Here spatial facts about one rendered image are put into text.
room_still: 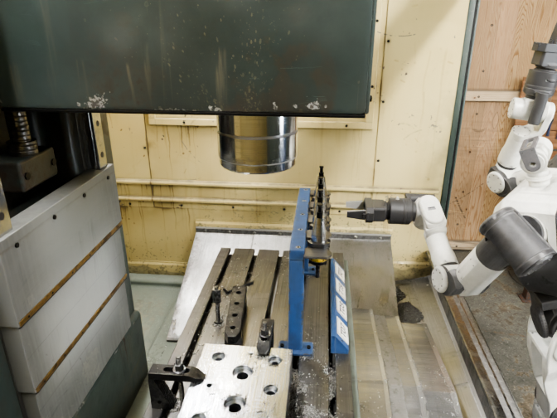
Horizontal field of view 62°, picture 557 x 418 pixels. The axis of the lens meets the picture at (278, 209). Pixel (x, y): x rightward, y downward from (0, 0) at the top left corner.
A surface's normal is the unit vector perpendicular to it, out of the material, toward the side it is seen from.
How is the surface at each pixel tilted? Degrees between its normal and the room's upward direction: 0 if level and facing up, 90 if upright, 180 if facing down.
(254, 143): 90
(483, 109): 91
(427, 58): 90
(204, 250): 24
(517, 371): 0
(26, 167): 90
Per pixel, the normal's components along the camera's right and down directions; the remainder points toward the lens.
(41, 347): 0.99, 0.04
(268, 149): 0.25, 0.37
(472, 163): -0.10, 0.38
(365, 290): -0.04, -0.69
